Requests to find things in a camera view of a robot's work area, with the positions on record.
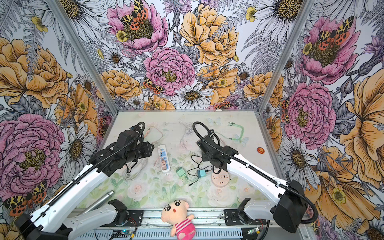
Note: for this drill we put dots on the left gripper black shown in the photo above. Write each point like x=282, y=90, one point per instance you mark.
x=146, y=145

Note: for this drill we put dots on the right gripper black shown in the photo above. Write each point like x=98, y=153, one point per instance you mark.
x=204, y=156

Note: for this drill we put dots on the pink plug adapter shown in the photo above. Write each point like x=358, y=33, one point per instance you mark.
x=163, y=165

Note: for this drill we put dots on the green plug adapter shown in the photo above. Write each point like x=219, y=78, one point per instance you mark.
x=182, y=173

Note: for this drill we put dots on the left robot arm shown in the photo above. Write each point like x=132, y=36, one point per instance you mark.
x=51, y=221

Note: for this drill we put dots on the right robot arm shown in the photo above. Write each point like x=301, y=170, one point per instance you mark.
x=287, y=204

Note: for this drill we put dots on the round pink socket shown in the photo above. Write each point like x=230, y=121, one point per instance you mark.
x=221, y=179

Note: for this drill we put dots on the white blue power strip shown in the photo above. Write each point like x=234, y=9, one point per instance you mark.
x=163, y=154

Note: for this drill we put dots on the red round sticker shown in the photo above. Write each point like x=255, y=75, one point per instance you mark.
x=260, y=150

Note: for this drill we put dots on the silver microphone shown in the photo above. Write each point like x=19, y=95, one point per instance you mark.
x=98, y=203

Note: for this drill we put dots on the plush doll pink dress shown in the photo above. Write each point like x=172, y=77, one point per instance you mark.
x=176, y=215

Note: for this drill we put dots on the teal adapter with black cable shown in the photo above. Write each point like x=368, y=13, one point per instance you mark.
x=201, y=173

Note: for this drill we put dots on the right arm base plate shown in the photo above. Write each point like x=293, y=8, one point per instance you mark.
x=232, y=218

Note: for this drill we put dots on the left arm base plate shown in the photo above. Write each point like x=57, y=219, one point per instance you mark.
x=129, y=218

